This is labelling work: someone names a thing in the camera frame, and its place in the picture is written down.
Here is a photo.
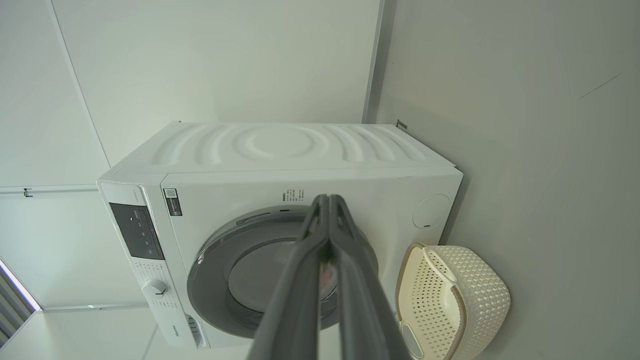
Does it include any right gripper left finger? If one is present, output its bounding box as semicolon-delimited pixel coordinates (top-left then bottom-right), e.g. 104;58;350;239
247;195;331;360

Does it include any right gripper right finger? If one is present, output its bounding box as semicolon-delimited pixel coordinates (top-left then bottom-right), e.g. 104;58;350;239
327;195;413;360

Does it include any dark round washer door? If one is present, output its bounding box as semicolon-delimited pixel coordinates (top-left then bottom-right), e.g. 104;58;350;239
187;205;379;340

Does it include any cream perforated laundry basket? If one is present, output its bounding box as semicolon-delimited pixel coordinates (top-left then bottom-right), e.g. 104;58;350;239
395;243;512;360

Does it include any white front-load washing machine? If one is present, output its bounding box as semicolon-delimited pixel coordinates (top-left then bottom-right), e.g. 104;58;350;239
97;121;463;349

